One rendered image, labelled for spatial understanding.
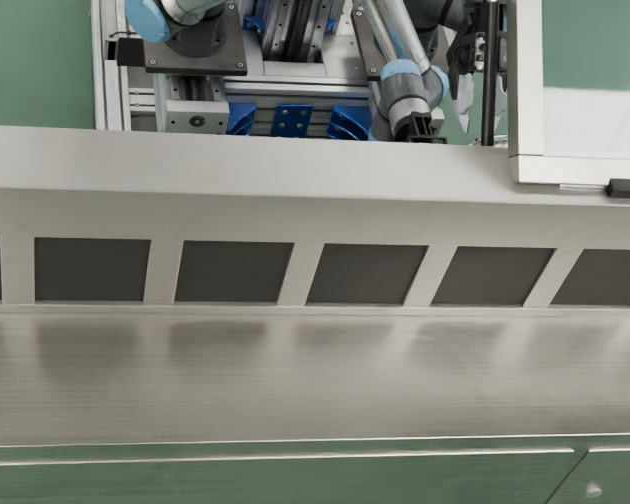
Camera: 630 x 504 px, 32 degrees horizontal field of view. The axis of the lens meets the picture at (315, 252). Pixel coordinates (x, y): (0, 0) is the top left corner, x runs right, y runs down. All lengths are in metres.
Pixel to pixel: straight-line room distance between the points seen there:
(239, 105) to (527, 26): 1.42
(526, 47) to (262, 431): 0.50
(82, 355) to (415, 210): 0.39
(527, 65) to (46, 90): 2.46
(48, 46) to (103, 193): 2.59
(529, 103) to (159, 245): 0.42
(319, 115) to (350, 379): 1.46
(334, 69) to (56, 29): 1.32
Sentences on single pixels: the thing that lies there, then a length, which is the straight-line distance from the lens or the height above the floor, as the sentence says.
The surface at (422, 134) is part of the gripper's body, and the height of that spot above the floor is 1.16.
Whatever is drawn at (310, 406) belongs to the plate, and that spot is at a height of 1.44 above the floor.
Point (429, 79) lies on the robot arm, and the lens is 2.21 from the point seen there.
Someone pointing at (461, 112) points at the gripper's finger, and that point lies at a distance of 1.80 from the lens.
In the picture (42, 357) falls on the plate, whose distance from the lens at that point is 1.25.
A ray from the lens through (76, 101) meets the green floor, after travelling 3.51.
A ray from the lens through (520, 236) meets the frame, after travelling 1.25.
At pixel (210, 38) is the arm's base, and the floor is 0.86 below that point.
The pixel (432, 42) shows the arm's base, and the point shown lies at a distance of 2.62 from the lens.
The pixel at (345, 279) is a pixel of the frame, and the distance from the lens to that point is 1.27.
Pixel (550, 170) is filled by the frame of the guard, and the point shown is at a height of 1.67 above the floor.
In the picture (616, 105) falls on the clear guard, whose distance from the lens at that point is 1.29.
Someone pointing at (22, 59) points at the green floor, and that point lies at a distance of 3.64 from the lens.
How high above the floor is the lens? 2.50
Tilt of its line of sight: 51 degrees down
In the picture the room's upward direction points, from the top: 18 degrees clockwise
